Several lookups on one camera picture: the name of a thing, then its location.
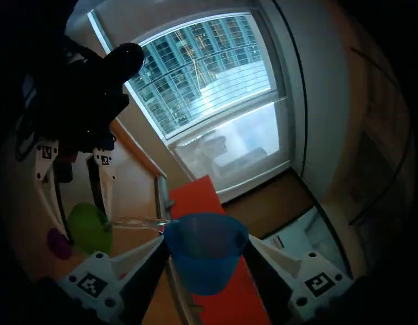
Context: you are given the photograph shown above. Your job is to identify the red desk screen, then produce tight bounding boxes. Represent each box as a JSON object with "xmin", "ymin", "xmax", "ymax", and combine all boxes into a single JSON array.
[{"xmin": 153, "ymin": 174, "xmax": 273, "ymax": 325}]

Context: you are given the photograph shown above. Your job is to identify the green plastic cup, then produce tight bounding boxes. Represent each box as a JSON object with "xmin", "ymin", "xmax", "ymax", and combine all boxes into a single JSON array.
[{"xmin": 66, "ymin": 201, "xmax": 114, "ymax": 256}]

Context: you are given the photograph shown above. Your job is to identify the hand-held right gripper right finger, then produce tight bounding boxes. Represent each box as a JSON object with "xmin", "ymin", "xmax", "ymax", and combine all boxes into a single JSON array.
[{"xmin": 244, "ymin": 234, "xmax": 352, "ymax": 325}]

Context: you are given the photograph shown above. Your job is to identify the purple plastic cup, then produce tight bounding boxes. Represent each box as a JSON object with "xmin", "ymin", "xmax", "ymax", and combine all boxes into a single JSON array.
[{"xmin": 47, "ymin": 228, "xmax": 73, "ymax": 261}]

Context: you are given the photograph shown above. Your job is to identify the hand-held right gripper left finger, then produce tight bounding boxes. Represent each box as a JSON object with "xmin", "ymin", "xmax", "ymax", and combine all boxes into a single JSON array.
[{"xmin": 57, "ymin": 234, "xmax": 170, "ymax": 325}]

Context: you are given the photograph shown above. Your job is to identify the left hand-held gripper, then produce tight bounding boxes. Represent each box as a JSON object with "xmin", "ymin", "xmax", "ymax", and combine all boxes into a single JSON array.
[{"xmin": 25, "ymin": 43, "xmax": 146, "ymax": 245}]

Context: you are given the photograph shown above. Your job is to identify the blue plastic cup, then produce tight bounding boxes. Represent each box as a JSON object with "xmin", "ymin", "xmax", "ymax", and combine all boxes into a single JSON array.
[{"xmin": 163, "ymin": 212, "xmax": 249, "ymax": 296}]

